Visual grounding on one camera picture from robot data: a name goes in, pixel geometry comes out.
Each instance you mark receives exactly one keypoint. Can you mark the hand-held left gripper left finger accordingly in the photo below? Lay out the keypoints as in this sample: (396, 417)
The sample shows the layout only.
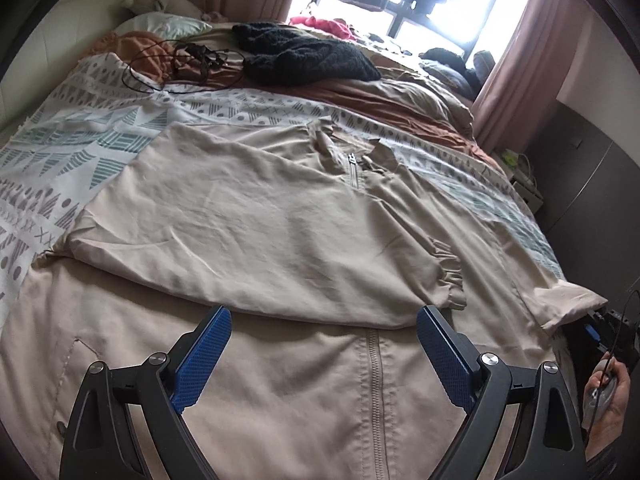
(202, 355)

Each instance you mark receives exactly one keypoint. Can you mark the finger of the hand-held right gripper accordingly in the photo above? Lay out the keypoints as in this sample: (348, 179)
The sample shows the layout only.
(591, 332)

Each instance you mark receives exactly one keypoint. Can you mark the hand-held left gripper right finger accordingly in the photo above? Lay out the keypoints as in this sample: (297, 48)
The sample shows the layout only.
(447, 355)

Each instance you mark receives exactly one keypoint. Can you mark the beige zip jacket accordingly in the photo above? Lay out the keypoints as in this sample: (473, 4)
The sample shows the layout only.
(260, 230)

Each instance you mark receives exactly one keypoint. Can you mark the person's right forearm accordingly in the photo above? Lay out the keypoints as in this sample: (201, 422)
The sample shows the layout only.
(600, 460)

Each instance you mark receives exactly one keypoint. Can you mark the person's right hand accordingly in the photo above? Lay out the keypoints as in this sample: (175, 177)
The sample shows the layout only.
(617, 400)

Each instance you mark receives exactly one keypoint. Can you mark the grey hand-held device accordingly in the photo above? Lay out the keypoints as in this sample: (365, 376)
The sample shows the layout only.
(600, 390)

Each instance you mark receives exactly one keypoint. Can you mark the cluttered nightstand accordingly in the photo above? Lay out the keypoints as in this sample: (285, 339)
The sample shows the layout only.
(522, 180)

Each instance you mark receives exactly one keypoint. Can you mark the rust and beige duvet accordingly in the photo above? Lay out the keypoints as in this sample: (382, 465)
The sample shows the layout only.
(400, 105)

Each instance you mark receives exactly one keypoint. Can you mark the white geometric patterned blanket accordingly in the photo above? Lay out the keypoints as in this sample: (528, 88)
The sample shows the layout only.
(90, 125)

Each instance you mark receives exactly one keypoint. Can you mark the large dark cushion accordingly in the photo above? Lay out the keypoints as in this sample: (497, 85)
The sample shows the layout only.
(447, 67)

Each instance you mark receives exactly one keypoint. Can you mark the small dark cushion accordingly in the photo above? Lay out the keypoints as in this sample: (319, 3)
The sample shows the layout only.
(484, 60)

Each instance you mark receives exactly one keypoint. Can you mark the black knitted sweater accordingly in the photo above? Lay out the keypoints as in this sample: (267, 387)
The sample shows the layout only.
(305, 55)

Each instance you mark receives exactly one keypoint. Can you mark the pale green pillow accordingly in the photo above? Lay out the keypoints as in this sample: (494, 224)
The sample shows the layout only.
(165, 24)

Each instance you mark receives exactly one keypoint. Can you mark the window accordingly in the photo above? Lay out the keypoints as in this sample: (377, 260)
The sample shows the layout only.
(480, 15)

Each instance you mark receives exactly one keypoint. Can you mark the white padded headboard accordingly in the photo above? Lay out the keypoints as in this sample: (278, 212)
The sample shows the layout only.
(75, 35)

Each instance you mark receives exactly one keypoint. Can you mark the pink clothing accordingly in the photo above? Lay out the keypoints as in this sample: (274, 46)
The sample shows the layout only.
(325, 25)

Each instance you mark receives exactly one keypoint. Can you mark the white plush toy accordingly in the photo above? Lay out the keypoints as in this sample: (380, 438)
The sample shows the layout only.
(167, 4)

